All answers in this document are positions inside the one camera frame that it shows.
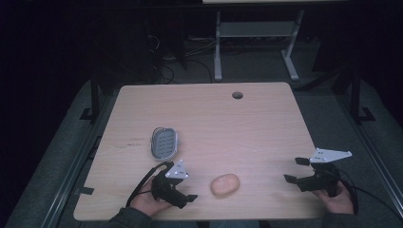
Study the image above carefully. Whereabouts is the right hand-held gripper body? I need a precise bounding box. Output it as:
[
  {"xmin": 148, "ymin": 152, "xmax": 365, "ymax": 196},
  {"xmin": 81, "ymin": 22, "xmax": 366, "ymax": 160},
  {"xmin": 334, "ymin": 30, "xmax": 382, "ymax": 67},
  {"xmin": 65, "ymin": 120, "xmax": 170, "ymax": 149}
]
[{"xmin": 297, "ymin": 147, "xmax": 353, "ymax": 198}]

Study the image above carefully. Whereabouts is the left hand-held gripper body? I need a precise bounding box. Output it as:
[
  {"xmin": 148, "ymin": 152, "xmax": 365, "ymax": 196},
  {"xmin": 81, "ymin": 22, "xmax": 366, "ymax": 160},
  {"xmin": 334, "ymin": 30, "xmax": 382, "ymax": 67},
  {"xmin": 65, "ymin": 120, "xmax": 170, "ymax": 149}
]
[{"xmin": 150, "ymin": 159, "xmax": 190, "ymax": 210}]

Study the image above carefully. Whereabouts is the person's left hand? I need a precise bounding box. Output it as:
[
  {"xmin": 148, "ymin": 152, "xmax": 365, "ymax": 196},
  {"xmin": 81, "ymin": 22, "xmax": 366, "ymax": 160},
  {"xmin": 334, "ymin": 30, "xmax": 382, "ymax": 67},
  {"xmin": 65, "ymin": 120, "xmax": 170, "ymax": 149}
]
[{"xmin": 129, "ymin": 180, "xmax": 173, "ymax": 219}]

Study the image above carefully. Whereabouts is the person's right hand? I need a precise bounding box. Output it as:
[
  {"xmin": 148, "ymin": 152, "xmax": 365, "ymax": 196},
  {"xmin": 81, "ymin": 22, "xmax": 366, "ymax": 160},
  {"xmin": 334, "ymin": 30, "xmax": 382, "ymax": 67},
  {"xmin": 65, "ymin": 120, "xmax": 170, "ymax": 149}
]
[{"xmin": 313, "ymin": 181, "xmax": 355, "ymax": 216}]

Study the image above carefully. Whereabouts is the tan potato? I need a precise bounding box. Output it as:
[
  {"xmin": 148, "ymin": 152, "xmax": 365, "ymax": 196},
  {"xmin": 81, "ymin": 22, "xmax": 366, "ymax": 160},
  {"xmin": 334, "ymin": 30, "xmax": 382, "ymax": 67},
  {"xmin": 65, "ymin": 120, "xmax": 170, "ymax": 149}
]
[{"xmin": 210, "ymin": 173, "xmax": 240, "ymax": 198}]

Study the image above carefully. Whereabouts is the grey soap dish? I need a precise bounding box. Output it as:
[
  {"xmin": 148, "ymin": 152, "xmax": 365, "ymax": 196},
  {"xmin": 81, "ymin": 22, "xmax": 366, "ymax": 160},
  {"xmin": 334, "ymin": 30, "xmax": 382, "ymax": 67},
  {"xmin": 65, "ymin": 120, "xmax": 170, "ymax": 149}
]
[{"xmin": 150, "ymin": 126, "xmax": 179, "ymax": 162}]

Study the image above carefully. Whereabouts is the black metal stand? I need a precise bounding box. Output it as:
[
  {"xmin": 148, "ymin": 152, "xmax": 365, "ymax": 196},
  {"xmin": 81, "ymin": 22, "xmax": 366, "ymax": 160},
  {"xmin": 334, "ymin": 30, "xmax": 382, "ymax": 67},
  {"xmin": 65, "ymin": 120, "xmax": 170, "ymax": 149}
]
[
  {"xmin": 79, "ymin": 70, "xmax": 103, "ymax": 124},
  {"xmin": 349, "ymin": 66, "xmax": 376, "ymax": 124}
]

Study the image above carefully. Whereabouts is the white metal stand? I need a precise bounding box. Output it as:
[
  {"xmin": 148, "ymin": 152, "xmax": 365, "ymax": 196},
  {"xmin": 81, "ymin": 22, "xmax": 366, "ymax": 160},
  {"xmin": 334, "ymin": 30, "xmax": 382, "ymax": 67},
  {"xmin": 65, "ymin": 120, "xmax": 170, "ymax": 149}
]
[{"xmin": 213, "ymin": 9, "xmax": 306, "ymax": 83}]

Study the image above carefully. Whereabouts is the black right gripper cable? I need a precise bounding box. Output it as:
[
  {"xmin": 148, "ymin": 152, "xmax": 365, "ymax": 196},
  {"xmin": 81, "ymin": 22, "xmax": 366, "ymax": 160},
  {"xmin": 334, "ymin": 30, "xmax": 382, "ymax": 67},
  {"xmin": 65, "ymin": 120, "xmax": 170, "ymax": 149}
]
[{"xmin": 336, "ymin": 168, "xmax": 403, "ymax": 221}]

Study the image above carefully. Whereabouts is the bundle of floor cables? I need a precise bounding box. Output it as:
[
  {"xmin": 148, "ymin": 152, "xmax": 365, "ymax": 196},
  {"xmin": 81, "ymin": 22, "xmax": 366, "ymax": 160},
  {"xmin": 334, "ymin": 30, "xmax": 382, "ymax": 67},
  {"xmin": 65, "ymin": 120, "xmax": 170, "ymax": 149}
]
[{"xmin": 145, "ymin": 32, "xmax": 217, "ymax": 85}]

